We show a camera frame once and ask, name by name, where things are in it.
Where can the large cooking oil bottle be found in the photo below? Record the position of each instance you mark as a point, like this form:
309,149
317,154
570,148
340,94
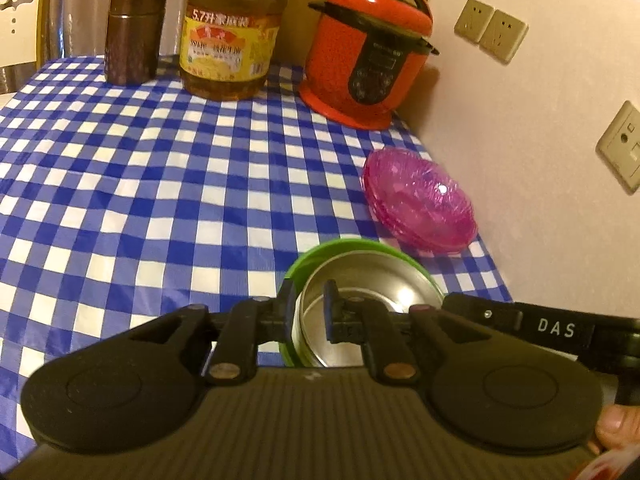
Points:
230,35

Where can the person's right hand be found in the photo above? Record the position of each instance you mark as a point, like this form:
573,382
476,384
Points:
620,427

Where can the beige round-port wall socket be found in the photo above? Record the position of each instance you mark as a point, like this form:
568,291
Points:
622,147

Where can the red electric pressure cooker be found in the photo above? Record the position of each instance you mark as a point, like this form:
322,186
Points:
360,60

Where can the white chair back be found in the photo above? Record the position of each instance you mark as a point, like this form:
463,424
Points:
17,25

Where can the green steel-lined bowl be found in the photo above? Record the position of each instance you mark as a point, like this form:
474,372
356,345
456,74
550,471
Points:
380,280

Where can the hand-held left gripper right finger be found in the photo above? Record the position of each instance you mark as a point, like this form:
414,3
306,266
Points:
330,312

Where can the grey curtain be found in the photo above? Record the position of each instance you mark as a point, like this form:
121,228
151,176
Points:
80,5

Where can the blue white checkered tablecloth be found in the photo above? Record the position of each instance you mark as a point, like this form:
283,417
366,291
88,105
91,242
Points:
125,185

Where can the dark brown canister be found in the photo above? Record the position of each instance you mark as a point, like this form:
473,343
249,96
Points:
132,35

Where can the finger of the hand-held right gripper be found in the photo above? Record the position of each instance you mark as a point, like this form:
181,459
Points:
480,314

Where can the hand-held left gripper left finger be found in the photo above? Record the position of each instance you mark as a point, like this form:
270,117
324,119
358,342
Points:
289,307

